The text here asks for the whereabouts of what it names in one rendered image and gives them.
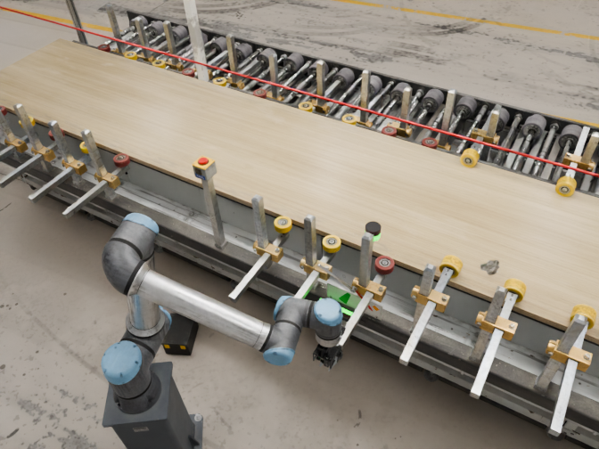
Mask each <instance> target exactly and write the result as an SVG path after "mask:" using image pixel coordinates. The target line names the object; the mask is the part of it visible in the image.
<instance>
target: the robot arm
mask: <svg viewBox="0 0 599 449"><path fill-rule="evenodd" d="M158 232H159V227H158V225H157V224H156V223H155V222H154V221H153V220H151V219H150V218H149V217H148V216H145V215H142V214H139V213H131V214H128V215H127V216H126V217H125V218H124V219H123V220H122V221H121V224H120V225H119V227H118V228H117V230H116V231H115V233H114V234H113V235H112V236H111V238H110V239H109V241H108V242H107V243H106V245H105V246H104V248H103V253H102V264H103V270H104V273H105V275H106V277H107V279H108V281H109V282H110V284H111V285H112V286H113V287H114V288H115V289H116V290H117V291H118V292H120V293H122V294H124V295H126V296H127V305H128V311H129V312H128V314H127V317H126V327H127V329H126V332H125V333H124V335H123V337H122V339H121V340H120V342H119V343H118V342H117V343H114V344H113V345H111V346H110V347H109V348H108V349H107V350H106V351H105V353H104V355H103V358H102V362H101V366H102V370H103V375H104V377H105V379H107V380H108V382H109V383H110V385H111V387H112V389H113V390H114V392H113V398H114V402H115V404H116V405H117V406H118V408H119V409H120V410H121V411H122V412H124V413H127V414H138V413H142V412H145V411H147V410H149V409H150V408H152V407H153V406H154V405H155V404H156V402H157V401H158V399H159V398H160V394H161V382H160V378H159V377H158V375H157V374H156V373H155V372H154V371H151V370H149V368H150V366H151V364H152V361H153V359H154V357H155V356H156V354H157V352H158V350H159V348H160V345H161V343H162V341H163V339H164V338H165V336H166V335H167V333H168V330H169V328H170V325H171V321H172V319H171V316H170V314H169V312H168V311H167V310H166V309H165V310H164V309H162V308H163V307H166V308H167V309H169V310H171V311H173V312H176V313H178V314H180V315H182V316H185V317H187V318H189V319H191V320H193V321H196V322H198V323H200V324H202V325H205V326H207V327H209V328H211V329H212V330H215V331H218V332H220V333H222V334H225V335H226V336H228V337H230V338H232V339H236V340H238V341H240V342H242V343H244V344H246V345H248V346H250V347H254V348H256V349H257V350H258V351H259V352H261V353H264V354H263V357H264V359H265V360H266V361H267V362H269V363H271V364H273V365H278V366H284V365H287V364H289V363H290V362H291V361H292V358H293V356H294V355H295V350H296V346H297V344H298V341H299V338H300V333H301V331H302V327H305V328H309V329H314V330H316V341H317V342H318V343H319V344H318V345H317V347H316V350H315V351H314V353H313V361H315V359H316V360H318V361H320V360H321V361H320V362H321V363H320V364H319V366H320V367H321V366H322V365H324V366H325V367H327V368H328V367H329V366H330V368H329V371H330V370H331V368H332V367H333V366H334V365H335V364H336V363H337V362H338V361H339V360H340V359H341V358H342V357H343V353H342V352H343V351H342V350H341V345H340V344H339V343H340V341H341V339H342V335H343V334H344V332H345V330H346V328H345V327H343V326H342V318H343V314H342V309H341V306H340V304H339V303H338V302H337V301H335V300H334V299H331V298H322V299H320V300H319V301H317V302H316V301H312V300H306V299H302V298H294V297H292V296H289V297H288V296H281V297H280V298H279V299H278V301H277V303H276V305H275V310H274V320H275V325H271V324H269V323H265V322H262V321H260V320H258V319H256V318H254V317H252V316H250V315H248V314H245V313H243V312H241V311H239V310H237V309H234V308H232V307H230V306H228V305H226V304H223V303H221V302H219V301H217V300H215V299H214V298H210V297H208V296H206V295H204V294H202V293H200V292H198V291H196V290H193V289H191V288H189V287H186V286H184V285H183V284H181V283H179V282H176V281H173V280H171V279H169V278H168V277H166V276H164V275H161V274H159V273H156V270H155V260H154V240H155V238H156V236H158ZM161 306H163V307H161ZM314 355H316V356H314Z"/></svg>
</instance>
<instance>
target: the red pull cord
mask: <svg viewBox="0 0 599 449"><path fill-rule="evenodd" d="M0 8H1V9H5V10H8V11H11V12H16V13H20V14H23V15H27V16H29V17H33V18H36V19H40V20H45V21H48V22H52V23H55V24H58V25H62V26H64V27H68V28H71V29H76V30H80V31H83V32H86V33H89V34H93V35H96V36H99V37H105V38H109V39H111V40H115V41H118V42H121V43H124V44H128V45H133V46H136V47H140V48H143V49H146V50H149V51H153V52H156V53H162V54H165V55H168V56H171V57H175V58H178V59H181V60H184V61H189V62H193V63H196V64H200V65H203V66H206V67H210V68H212V69H218V70H222V71H224V72H228V73H231V74H235V75H237V76H241V77H244V78H249V79H253V80H257V81H259V82H263V83H266V84H269V85H272V86H278V87H281V88H284V89H288V90H291V91H294V92H297V93H301V94H306V95H310V96H313V97H316V98H319V99H323V100H326V101H329V102H335V103H338V104H341V105H344V106H348V107H351V108H354V109H358V110H363V111H366V112H370V113H373V114H376V115H379V116H383V117H385V118H391V119H395V120H397V121H401V122H405V123H407V124H411V125H414V126H418V127H423V128H426V129H430V130H432V131H436V132H439V133H442V134H445V135H452V136H454V137H458V138H461V139H464V140H467V141H471V142H474V143H479V144H483V145H486V146H489V147H492V148H496V149H499V150H502V151H508V152H511V153H514V154H518V155H521V156H524V157H527V158H531V159H536V160H539V161H543V162H545V163H549V164H553V165H556V166H559V167H565V168H568V169H571V170H574V171H578V172H580V173H584V174H587V175H591V176H596V177H599V175H598V174H595V173H592V172H588V171H586V170H582V169H579V168H575V167H570V166H566V165H563V164H560V163H557V162H553V161H551V160H547V159H541V158H538V157H535V156H531V155H529V154H525V153H521V152H518V151H513V150H509V149H506V148H503V147H500V146H496V145H493V144H490V143H484V142H481V141H478V140H474V139H471V138H468V137H464V136H461V135H456V134H452V133H449V132H446V131H443V130H439V129H436V128H433V127H427V126H424V125H421V124H417V123H414V122H411V121H407V120H404V119H401V118H395V117H392V116H389V115H385V114H382V113H379V112H376V111H372V110H367V109H364V108H360V107H357V106H354V105H350V104H347V103H344V102H338V101H335V100H332V99H328V98H325V97H322V96H319V95H315V94H310V93H307V92H303V91H300V90H297V89H293V88H290V87H287V86H281V85H278V84H275V83H271V82H268V81H265V80H262V79H258V78H253V77H249V76H246V75H243V74H240V73H236V72H233V71H230V70H227V69H221V68H218V67H214V66H211V65H208V64H205V63H201V62H198V61H192V60H189V59H186V58H183V57H179V56H176V55H173V54H170V53H164V52H161V51H157V50H154V49H151V48H148V47H144V46H141V45H135V44H132V43H129V42H126V41H122V40H119V39H116V38H112V37H107V36H104V35H100V34H97V33H94V32H91V31H87V30H83V29H78V28H75V27H71V26H69V25H65V24H62V23H59V22H55V21H52V20H47V19H43V18H40V17H37V16H34V15H30V14H26V13H24V12H18V11H14V10H12V9H8V8H5V7H2V6H0Z"/></svg>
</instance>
